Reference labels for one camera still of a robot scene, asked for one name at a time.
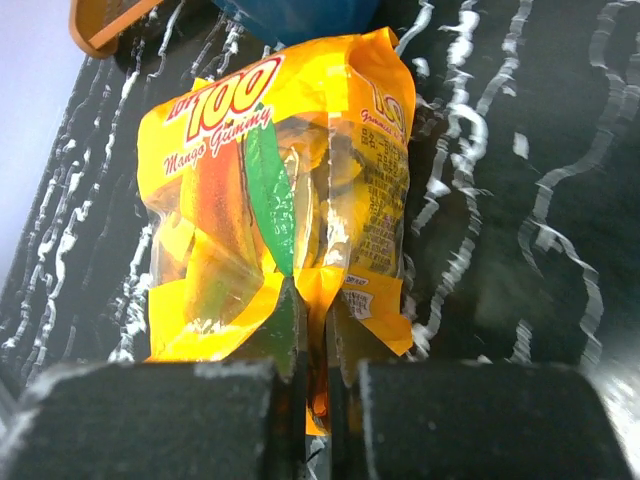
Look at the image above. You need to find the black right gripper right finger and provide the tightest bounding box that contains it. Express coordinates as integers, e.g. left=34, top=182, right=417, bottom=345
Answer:
left=325, top=307, right=632, bottom=479

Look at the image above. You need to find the wooden cup rack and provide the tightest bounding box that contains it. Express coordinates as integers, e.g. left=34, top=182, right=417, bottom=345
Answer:
left=69, top=0, right=161, bottom=59

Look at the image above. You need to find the orange candy bag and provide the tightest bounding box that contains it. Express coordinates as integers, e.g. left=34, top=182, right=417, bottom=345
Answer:
left=137, top=28, right=416, bottom=434

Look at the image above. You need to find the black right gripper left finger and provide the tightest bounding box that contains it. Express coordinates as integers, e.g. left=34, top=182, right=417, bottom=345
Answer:
left=1, top=280, right=307, bottom=479

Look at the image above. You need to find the blue mug white inside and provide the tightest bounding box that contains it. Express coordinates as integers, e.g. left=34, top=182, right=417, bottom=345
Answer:
left=214, top=0, right=380, bottom=46

